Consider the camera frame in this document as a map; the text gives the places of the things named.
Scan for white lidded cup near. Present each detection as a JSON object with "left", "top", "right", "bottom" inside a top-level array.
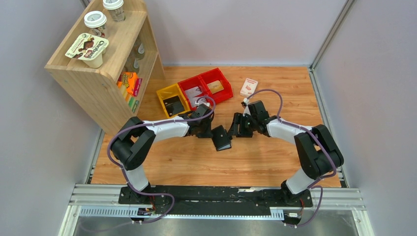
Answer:
[{"left": 84, "top": 11, "right": 107, "bottom": 38}]

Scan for white pink card box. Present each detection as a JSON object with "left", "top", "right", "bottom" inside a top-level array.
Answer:
[{"left": 239, "top": 78, "right": 258, "bottom": 98}]

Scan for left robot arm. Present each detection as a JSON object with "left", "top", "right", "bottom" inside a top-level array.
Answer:
[{"left": 107, "top": 104, "right": 214, "bottom": 196}]

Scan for white lidded cup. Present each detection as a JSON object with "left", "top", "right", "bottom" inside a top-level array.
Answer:
[
  {"left": 84, "top": 11, "right": 107, "bottom": 38},
  {"left": 103, "top": 0, "right": 125, "bottom": 22}
]

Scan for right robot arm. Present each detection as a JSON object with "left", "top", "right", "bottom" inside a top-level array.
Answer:
[{"left": 228, "top": 100, "right": 344, "bottom": 195}]

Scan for red plastic bin right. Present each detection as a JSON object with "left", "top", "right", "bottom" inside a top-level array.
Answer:
[{"left": 199, "top": 68, "right": 234, "bottom": 103}]

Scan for black card in bin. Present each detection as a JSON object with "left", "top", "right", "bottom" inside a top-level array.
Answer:
[{"left": 163, "top": 96, "right": 185, "bottom": 117}]

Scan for white cards in bin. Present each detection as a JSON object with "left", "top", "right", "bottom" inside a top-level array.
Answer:
[{"left": 184, "top": 87, "right": 207, "bottom": 108}]

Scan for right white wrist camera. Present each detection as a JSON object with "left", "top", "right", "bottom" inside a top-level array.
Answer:
[{"left": 241, "top": 98, "right": 251, "bottom": 116}]

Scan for tan card in bin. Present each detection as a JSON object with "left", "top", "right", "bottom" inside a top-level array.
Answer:
[{"left": 207, "top": 80, "right": 224, "bottom": 94}]

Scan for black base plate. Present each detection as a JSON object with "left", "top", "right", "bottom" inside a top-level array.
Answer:
[{"left": 118, "top": 185, "right": 313, "bottom": 216}]

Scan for Chobani yogurt cup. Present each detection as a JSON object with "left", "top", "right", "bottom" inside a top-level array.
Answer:
[{"left": 65, "top": 33, "right": 109, "bottom": 68}]

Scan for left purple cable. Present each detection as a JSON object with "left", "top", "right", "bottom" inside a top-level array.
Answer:
[{"left": 107, "top": 96, "right": 216, "bottom": 225}]

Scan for red plastic bin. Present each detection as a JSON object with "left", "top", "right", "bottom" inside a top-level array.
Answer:
[
  {"left": 178, "top": 76, "right": 212, "bottom": 111},
  {"left": 199, "top": 68, "right": 234, "bottom": 103}
]

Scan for glass bottle on shelf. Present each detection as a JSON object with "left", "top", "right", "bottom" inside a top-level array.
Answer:
[{"left": 133, "top": 38, "right": 145, "bottom": 60}]

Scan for white lidded cup far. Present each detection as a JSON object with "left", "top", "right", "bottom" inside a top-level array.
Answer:
[{"left": 103, "top": 0, "right": 125, "bottom": 22}]

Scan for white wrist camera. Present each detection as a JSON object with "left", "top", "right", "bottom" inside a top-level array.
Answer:
[
  {"left": 241, "top": 98, "right": 251, "bottom": 116},
  {"left": 193, "top": 100, "right": 211, "bottom": 107}
]

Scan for wooden shelf unit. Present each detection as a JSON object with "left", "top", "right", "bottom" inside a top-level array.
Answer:
[{"left": 45, "top": 0, "right": 165, "bottom": 135}]

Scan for yellow plastic bin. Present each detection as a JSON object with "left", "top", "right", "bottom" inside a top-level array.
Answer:
[{"left": 156, "top": 83, "right": 191, "bottom": 118}]

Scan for orange snack box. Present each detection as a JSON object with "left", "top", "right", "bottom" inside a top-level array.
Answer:
[{"left": 117, "top": 72, "right": 143, "bottom": 97}]

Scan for red plastic bin middle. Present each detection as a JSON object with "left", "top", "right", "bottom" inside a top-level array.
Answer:
[{"left": 178, "top": 76, "right": 212, "bottom": 111}]

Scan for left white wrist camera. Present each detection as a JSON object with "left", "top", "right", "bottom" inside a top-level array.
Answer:
[{"left": 193, "top": 100, "right": 211, "bottom": 107}]

